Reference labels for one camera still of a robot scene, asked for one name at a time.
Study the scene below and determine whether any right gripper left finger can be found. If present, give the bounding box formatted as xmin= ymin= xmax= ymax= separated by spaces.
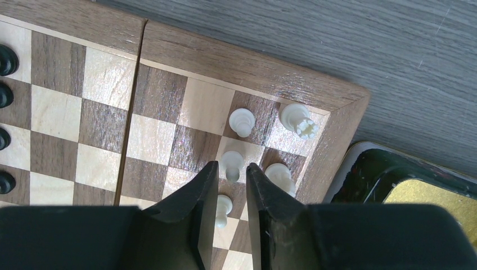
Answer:
xmin=1 ymin=161 xmax=219 ymax=269

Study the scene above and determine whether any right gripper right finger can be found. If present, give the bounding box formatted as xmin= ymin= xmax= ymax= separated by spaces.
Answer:
xmin=246 ymin=163 xmax=476 ymax=269

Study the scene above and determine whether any white chess pawn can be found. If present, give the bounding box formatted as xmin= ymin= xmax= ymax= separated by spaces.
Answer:
xmin=228 ymin=108 xmax=255 ymax=138
xmin=215 ymin=195 xmax=233 ymax=228
xmin=221 ymin=151 xmax=245 ymax=182

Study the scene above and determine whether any white chess piece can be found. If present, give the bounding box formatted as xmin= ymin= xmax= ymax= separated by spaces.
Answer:
xmin=265 ymin=163 xmax=296 ymax=197
xmin=279 ymin=103 xmax=319 ymax=140

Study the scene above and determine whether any wooden chess board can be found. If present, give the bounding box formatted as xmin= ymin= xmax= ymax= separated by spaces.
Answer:
xmin=0 ymin=0 xmax=371 ymax=270

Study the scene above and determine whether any gold tin tray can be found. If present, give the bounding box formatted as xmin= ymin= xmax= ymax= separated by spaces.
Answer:
xmin=323 ymin=141 xmax=476 ymax=246

